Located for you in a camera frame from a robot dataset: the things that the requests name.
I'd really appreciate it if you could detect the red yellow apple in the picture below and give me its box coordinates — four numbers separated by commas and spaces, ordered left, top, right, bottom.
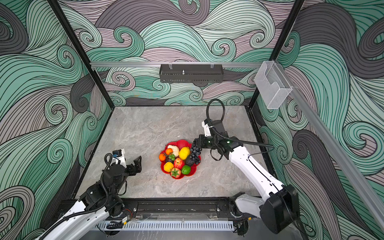
170, 168, 182, 179

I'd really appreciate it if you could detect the dark purple mangosteen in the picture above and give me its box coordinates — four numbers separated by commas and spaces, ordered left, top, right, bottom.
166, 154, 176, 163

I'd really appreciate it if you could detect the clear plastic wall bin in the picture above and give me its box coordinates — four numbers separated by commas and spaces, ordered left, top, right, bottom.
254, 61, 293, 110

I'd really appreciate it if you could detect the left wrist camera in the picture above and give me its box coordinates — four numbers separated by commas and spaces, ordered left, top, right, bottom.
112, 149, 127, 168

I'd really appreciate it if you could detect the black grape bunch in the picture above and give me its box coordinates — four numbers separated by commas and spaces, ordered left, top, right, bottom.
190, 139, 201, 165

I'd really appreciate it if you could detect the aluminium rail back wall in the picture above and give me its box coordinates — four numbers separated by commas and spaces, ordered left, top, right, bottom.
90, 61, 262, 69

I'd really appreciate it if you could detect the small yellow wrinkled fruit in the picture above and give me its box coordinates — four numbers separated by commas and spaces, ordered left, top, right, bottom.
163, 162, 174, 173

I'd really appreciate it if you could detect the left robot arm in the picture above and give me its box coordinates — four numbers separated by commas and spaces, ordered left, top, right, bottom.
38, 154, 142, 240

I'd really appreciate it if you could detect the white slotted cable duct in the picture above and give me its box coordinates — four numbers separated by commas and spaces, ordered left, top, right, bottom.
113, 220, 235, 232

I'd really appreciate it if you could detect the aluminium rail wall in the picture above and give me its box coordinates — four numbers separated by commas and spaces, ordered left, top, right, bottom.
278, 64, 384, 229
90, 61, 262, 69

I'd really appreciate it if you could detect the aluminium rail right wall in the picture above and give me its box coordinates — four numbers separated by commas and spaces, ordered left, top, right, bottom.
278, 64, 384, 229

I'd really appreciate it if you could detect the red flower-shaped fruit bowl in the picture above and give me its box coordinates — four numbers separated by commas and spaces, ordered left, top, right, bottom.
161, 140, 198, 180

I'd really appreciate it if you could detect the green lime fruit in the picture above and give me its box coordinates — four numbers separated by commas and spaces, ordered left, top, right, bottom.
181, 165, 192, 176

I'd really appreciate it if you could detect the orange cherry tomato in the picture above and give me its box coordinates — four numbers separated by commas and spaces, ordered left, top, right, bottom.
165, 148, 174, 155
159, 153, 167, 162

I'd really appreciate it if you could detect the black avocado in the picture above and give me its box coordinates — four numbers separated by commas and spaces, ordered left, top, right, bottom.
185, 158, 195, 167

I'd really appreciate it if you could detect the yellow lemon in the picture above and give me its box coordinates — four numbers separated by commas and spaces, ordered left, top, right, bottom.
179, 147, 191, 160

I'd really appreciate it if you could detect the black perforated wall tray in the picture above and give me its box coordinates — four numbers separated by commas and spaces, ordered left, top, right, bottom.
159, 65, 224, 84

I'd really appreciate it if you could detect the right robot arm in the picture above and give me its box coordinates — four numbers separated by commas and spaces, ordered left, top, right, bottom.
191, 119, 300, 234

